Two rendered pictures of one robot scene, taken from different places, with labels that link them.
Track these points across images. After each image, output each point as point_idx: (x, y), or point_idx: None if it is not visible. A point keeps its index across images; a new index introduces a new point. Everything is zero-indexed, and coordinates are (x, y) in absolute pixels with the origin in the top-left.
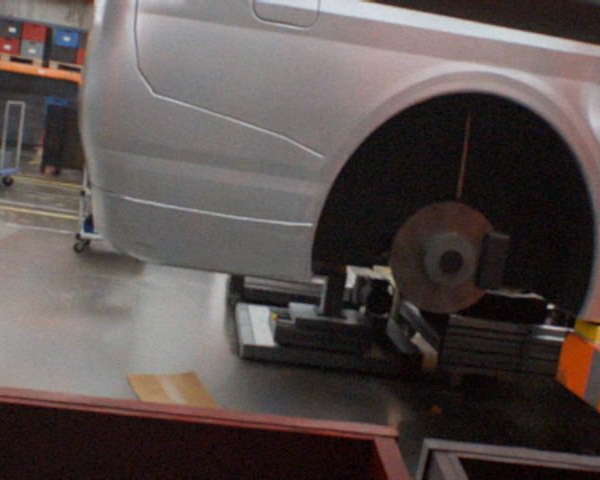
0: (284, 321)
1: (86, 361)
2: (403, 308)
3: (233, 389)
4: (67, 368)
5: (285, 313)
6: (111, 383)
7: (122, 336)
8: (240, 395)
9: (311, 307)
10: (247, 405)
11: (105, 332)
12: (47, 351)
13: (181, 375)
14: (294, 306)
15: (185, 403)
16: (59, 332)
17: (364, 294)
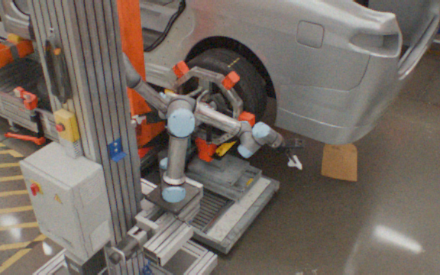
0: (240, 184)
1: (372, 200)
2: (145, 163)
3: (305, 163)
4: (384, 195)
5: (236, 184)
6: (365, 178)
7: (341, 228)
8: (306, 158)
9: (221, 173)
10: (308, 151)
11: (350, 235)
12: (392, 215)
13: (328, 174)
14: (234, 176)
15: (338, 155)
16: (381, 239)
17: (189, 153)
